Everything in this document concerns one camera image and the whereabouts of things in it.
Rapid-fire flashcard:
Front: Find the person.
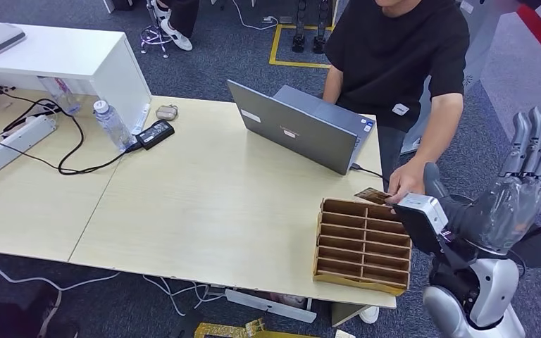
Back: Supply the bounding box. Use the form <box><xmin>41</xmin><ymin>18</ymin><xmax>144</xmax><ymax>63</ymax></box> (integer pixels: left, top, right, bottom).
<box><xmin>151</xmin><ymin>0</ymin><xmax>201</xmax><ymax>51</ymax></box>
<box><xmin>321</xmin><ymin>0</ymin><xmax>471</xmax><ymax>206</ymax></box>

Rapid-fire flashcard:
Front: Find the thin black cable with plug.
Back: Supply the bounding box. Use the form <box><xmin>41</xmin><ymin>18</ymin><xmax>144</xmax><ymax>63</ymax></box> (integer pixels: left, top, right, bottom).
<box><xmin>0</xmin><ymin>78</ymin><xmax>62</xmax><ymax>113</ymax></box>

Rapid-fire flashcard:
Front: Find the white cable with charger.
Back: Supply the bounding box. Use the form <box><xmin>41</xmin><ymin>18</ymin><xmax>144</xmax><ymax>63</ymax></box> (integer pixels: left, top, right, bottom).
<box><xmin>230</xmin><ymin>0</ymin><xmax>280</xmax><ymax>32</ymax></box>

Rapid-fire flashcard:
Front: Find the white desk shelf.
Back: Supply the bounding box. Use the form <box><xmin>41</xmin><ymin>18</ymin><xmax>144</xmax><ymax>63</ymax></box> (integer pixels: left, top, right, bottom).
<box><xmin>0</xmin><ymin>20</ymin><xmax>153</xmax><ymax>136</ymax></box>

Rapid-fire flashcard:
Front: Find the black power cable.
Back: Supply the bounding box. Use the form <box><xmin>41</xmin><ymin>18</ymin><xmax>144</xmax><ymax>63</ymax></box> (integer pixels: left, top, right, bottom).
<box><xmin>1</xmin><ymin>98</ymin><xmax>142</xmax><ymax>177</ymax></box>

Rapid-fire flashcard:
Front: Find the black robot leg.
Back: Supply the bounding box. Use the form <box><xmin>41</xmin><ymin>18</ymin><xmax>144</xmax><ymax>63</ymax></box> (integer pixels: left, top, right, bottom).
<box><xmin>312</xmin><ymin>0</ymin><xmax>330</xmax><ymax>54</ymax></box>
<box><xmin>292</xmin><ymin>0</ymin><xmax>309</xmax><ymax>53</ymax></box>

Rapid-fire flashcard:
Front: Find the beige earbuds case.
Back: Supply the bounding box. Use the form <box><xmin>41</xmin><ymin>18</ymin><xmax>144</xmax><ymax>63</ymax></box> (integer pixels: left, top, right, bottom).
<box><xmin>155</xmin><ymin>104</ymin><xmax>179</xmax><ymax>121</ymax></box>

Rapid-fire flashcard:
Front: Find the yellow floor tape corner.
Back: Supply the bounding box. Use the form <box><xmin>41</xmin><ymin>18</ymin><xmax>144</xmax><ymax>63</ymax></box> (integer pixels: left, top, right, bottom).
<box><xmin>193</xmin><ymin>318</ymin><xmax>321</xmax><ymax>338</ymax></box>

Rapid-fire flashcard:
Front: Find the black laptop cable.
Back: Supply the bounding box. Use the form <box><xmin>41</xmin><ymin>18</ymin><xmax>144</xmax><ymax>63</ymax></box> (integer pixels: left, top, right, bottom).
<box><xmin>349</xmin><ymin>163</ymin><xmax>390</xmax><ymax>185</ymax></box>

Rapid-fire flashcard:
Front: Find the brown printed card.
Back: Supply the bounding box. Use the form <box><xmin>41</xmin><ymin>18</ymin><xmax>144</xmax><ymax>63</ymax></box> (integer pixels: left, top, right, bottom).
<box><xmin>354</xmin><ymin>187</ymin><xmax>393</xmax><ymax>205</ymax></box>

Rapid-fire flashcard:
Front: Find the grey laptop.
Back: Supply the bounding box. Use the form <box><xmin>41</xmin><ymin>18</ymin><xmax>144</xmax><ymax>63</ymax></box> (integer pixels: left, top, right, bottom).
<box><xmin>226</xmin><ymin>80</ymin><xmax>377</xmax><ymax>176</ymax></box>

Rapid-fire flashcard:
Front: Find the chrome chair base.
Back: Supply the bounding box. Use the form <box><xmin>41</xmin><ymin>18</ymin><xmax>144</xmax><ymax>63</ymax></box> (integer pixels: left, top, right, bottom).
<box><xmin>139</xmin><ymin>0</ymin><xmax>174</xmax><ymax>59</ymax></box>

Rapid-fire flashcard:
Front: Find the person's left hand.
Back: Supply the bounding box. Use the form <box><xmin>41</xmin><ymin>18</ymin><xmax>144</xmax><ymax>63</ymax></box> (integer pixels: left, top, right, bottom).
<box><xmin>386</xmin><ymin>158</ymin><xmax>428</xmax><ymax>205</ymax></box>

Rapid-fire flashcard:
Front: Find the clear water bottle white cap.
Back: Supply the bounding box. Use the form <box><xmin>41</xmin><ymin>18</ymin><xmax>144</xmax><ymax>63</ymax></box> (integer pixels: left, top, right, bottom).
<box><xmin>92</xmin><ymin>99</ymin><xmax>134</xmax><ymax>153</ymax></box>

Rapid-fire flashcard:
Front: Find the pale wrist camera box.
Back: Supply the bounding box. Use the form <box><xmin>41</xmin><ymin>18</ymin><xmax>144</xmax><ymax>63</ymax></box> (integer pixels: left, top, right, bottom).
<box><xmin>392</xmin><ymin>192</ymin><xmax>449</xmax><ymax>255</ymax></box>

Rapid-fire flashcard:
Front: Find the clear plastic bag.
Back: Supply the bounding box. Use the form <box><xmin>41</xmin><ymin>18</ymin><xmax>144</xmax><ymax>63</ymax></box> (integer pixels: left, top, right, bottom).
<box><xmin>401</xmin><ymin>135</ymin><xmax>422</xmax><ymax>155</ymax></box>

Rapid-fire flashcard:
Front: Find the black power adapter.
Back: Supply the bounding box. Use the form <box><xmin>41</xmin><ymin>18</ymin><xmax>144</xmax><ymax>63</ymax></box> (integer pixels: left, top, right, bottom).
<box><xmin>135</xmin><ymin>120</ymin><xmax>175</xmax><ymax>151</ymax></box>

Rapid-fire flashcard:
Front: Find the white shoe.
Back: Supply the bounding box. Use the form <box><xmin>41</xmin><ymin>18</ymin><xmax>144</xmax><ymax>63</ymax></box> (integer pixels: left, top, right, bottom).
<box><xmin>359</xmin><ymin>306</ymin><xmax>380</xmax><ymax>325</ymax></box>

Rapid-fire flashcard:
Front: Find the long white floor cable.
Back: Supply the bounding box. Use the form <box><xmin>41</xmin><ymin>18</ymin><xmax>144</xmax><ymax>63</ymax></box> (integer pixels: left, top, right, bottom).
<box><xmin>0</xmin><ymin>263</ymin><xmax>122</xmax><ymax>292</ymax></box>

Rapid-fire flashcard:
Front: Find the cardboard slotted organizer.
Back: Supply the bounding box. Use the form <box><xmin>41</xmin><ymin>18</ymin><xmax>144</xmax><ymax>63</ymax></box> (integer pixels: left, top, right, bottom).
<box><xmin>312</xmin><ymin>198</ymin><xmax>412</xmax><ymax>297</ymax></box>

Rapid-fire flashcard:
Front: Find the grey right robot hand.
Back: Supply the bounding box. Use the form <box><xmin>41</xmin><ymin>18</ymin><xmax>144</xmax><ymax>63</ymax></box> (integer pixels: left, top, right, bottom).
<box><xmin>423</xmin><ymin>107</ymin><xmax>541</xmax><ymax>256</ymax></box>

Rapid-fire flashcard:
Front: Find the clear bottle with label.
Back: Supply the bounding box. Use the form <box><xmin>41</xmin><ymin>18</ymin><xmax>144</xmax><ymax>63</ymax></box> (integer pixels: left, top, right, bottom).
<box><xmin>39</xmin><ymin>77</ymin><xmax>82</xmax><ymax>115</ymax></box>

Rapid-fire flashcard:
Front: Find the white cable tray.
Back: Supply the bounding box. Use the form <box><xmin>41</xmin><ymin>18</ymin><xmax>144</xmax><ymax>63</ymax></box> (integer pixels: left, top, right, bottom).
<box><xmin>225</xmin><ymin>288</ymin><xmax>318</xmax><ymax>324</ymax></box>

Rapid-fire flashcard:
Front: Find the black bulky object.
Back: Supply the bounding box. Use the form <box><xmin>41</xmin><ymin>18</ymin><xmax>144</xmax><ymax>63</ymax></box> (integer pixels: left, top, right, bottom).
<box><xmin>0</xmin><ymin>284</ymin><xmax>81</xmax><ymax>338</ymax></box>

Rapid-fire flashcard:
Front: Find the white power strip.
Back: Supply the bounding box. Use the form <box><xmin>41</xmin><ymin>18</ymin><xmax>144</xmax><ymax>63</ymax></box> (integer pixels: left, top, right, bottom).
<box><xmin>0</xmin><ymin>115</ymin><xmax>58</xmax><ymax>177</ymax></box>

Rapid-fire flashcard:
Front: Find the yellow floor tape rectangle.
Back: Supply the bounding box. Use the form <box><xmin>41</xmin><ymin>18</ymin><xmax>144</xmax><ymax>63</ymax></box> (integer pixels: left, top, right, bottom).
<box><xmin>268</xmin><ymin>23</ymin><xmax>335</xmax><ymax>70</ymax></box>

